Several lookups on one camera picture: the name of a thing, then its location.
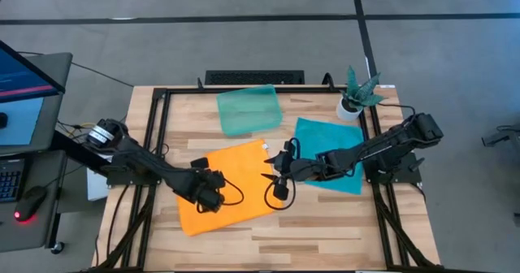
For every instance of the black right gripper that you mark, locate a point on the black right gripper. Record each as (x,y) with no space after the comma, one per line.
(304,169)

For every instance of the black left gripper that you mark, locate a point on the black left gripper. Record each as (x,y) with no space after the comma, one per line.
(203,181)

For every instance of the orange microfiber towel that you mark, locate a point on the orange microfiber towel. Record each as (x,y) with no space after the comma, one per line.
(243,163)

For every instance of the teal microfiber towel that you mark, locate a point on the teal microfiber towel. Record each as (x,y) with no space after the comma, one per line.
(325,137)

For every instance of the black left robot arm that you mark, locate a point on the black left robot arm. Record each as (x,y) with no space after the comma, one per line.
(142,163)

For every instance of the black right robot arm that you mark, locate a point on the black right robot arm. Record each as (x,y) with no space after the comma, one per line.
(386,143)

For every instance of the translucent teal plastic basket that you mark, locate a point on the translucent teal plastic basket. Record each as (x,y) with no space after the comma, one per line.
(248,110)

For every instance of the green plant in white pot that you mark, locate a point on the green plant in white pot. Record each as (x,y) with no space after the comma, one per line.
(348,110)

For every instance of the white box under table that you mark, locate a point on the white box under table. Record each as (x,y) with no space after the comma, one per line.
(97,187)

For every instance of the grey computer desk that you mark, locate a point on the grey computer desk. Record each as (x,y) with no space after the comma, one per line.
(40,236)

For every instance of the grey framed display screen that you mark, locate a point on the grey framed display screen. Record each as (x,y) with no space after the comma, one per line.
(53,118)

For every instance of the black computer mouse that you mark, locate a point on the black computer mouse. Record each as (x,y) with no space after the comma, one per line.
(30,202)

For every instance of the black computer keyboard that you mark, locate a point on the black computer keyboard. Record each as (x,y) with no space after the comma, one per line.
(10,181)

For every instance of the black chair base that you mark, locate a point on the black chair base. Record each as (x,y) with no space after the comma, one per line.
(497,138)

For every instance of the black edged computer monitor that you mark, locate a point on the black edged computer monitor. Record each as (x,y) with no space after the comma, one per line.
(24,78)

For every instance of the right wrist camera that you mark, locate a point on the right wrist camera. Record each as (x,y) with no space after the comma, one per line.
(290,146)

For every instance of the black metal table frame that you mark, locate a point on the black metal table frame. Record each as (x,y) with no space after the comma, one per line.
(191,89)

